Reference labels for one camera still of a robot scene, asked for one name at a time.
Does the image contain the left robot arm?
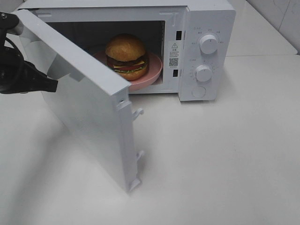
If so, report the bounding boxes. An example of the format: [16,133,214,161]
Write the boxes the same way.
[0,12,58,94]

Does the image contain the white microwave door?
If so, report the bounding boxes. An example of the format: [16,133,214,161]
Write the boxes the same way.
[15,9,143,192]

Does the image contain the white lower microwave knob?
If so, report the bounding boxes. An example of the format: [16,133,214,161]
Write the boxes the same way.
[195,65,213,82]

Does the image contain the white microwave oven body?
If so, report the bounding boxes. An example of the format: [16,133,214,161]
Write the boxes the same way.
[16,0,236,101]

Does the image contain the white upper microwave knob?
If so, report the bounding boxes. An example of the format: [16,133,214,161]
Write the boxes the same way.
[199,34,218,54]

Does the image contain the burger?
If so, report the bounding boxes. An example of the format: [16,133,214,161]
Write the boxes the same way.
[105,34,149,81]

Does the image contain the pink plate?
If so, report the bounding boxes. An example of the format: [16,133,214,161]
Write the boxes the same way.
[93,51,163,91]

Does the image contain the white microwave knob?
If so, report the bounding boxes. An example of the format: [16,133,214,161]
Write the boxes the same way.
[195,65,213,82]
[199,34,218,54]

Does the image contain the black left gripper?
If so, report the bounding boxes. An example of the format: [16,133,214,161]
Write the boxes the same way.
[0,47,58,94]

